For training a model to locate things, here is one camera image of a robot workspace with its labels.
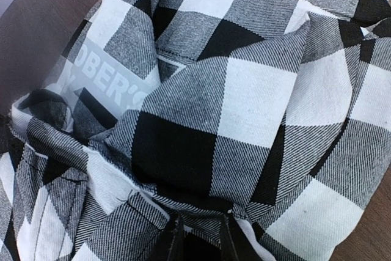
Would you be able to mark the black white plaid shirt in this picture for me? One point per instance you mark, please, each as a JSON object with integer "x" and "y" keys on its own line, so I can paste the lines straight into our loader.
{"x": 276, "y": 112}

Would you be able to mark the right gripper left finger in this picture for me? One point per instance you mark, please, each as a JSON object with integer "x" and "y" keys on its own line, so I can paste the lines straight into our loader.
{"x": 174, "y": 248}

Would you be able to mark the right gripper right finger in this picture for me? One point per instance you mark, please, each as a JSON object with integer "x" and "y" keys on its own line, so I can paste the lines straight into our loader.
{"x": 230, "y": 233}

